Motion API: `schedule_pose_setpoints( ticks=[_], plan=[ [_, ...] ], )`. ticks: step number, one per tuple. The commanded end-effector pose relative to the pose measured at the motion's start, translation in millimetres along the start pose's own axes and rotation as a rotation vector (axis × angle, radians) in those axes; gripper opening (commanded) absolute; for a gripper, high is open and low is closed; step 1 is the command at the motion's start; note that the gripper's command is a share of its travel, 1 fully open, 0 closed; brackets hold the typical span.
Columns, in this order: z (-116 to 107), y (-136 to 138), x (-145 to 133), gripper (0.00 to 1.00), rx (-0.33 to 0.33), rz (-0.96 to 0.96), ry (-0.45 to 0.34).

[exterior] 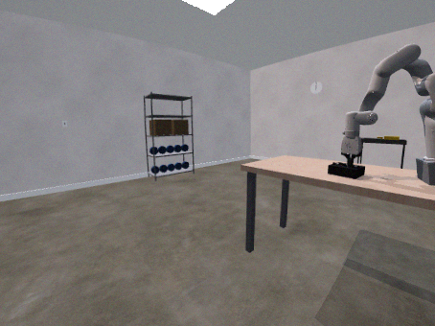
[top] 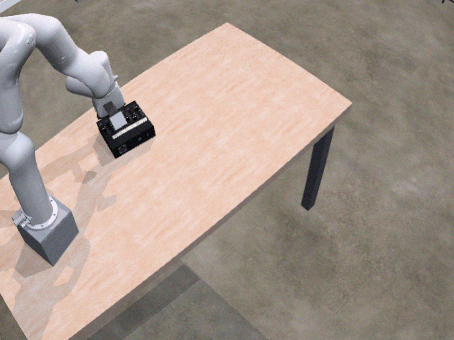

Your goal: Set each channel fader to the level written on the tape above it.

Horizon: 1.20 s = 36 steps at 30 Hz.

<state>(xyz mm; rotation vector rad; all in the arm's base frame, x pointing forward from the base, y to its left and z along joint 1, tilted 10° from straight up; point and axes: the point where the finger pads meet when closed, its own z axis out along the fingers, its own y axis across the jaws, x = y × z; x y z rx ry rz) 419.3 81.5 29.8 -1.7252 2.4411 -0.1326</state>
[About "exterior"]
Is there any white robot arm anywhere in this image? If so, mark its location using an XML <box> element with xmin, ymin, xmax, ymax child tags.
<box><xmin>342</xmin><ymin>44</ymin><xmax>435</xmax><ymax>161</ymax></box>

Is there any black lighting desk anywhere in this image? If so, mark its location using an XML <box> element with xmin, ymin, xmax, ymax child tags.
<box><xmin>328</xmin><ymin>162</ymin><xmax>365</xmax><ymax>179</ymax></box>

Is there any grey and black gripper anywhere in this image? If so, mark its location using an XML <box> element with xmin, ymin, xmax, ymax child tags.
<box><xmin>340</xmin><ymin>135</ymin><xmax>361</xmax><ymax>167</ymax></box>

